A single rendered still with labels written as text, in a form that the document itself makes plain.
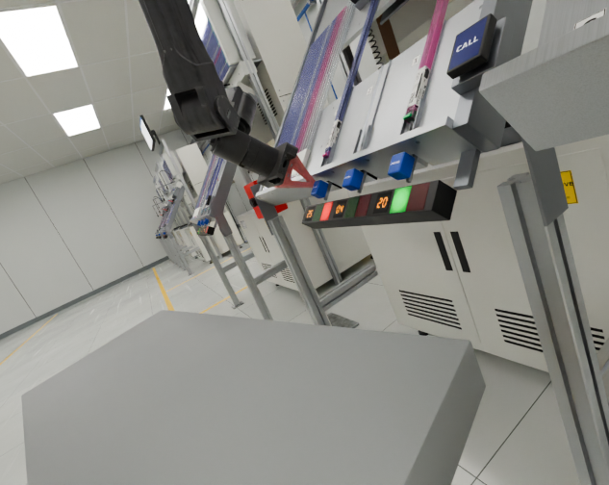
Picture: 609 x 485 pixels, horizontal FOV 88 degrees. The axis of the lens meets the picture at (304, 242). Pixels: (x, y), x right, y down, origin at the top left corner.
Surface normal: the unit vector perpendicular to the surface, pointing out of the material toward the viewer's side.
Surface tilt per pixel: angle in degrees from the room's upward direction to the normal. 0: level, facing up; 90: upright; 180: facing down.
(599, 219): 90
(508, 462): 0
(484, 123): 90
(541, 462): 0
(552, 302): 90
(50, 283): 90
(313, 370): 0
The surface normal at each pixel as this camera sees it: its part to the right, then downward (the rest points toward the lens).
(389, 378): -0.39, -0.90
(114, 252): 0.46, 0.00
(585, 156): -0.80, 0.44
